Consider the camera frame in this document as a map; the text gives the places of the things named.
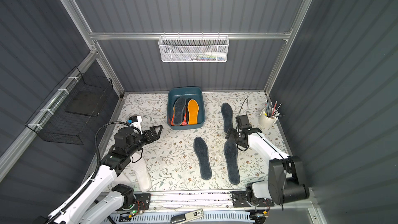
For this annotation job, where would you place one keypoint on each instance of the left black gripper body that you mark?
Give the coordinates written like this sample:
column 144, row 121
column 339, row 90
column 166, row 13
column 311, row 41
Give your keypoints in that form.
column 149, row 134

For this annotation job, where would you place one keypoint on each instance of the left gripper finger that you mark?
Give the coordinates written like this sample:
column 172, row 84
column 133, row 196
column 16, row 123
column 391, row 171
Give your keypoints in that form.
column 153, row 133
column 149, row 140

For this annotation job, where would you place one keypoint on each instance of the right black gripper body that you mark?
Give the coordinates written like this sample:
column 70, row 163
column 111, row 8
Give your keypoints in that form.
column 239, row 136

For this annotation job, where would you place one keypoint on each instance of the dark grey fleece insole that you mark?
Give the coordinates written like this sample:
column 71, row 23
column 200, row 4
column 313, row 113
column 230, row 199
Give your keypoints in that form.
column 231, row 155
column 179, row 110
column 227, row 114
column 201, row 150

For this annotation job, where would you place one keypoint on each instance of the yellow fleece insole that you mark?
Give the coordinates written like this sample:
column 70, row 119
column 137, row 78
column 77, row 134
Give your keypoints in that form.
column 193, row 112

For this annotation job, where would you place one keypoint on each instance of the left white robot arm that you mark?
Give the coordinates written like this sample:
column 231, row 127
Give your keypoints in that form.
column 80, row 208

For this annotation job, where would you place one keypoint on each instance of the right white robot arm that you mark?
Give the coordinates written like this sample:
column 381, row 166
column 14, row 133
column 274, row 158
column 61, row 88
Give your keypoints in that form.
column 286, row 181

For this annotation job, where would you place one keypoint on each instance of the teal plastic storage box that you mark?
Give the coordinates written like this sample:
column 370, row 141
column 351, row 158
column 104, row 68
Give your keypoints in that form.
column 189, row 93

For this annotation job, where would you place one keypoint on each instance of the white insole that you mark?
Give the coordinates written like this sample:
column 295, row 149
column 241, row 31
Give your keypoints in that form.
column 140, row 170
column 123, row 179

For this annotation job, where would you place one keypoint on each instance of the white pen cup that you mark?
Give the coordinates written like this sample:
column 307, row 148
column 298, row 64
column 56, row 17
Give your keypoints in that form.
column 269, row 115

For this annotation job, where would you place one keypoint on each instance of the white tube in basket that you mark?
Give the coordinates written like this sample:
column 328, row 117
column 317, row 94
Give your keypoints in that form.
column 217, row 55

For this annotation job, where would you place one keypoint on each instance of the grey handheld device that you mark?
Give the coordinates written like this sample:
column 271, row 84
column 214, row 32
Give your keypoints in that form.
column 187, row 217

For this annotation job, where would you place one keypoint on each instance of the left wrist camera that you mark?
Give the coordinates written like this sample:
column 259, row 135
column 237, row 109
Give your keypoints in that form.
column 135, row 121

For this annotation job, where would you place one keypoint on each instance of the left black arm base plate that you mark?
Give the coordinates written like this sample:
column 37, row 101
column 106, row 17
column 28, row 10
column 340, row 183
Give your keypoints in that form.
column 138, row 203

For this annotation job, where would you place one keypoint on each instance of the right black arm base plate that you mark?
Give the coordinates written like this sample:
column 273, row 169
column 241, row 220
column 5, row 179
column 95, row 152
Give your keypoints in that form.
column 247, row 199

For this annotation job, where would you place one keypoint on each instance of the black wire mesh basket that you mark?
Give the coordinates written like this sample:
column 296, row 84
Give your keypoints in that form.
column 69, row 114

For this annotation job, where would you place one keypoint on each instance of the white wire mesh basket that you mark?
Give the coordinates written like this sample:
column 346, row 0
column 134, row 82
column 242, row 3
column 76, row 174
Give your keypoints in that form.
column 192, row 48

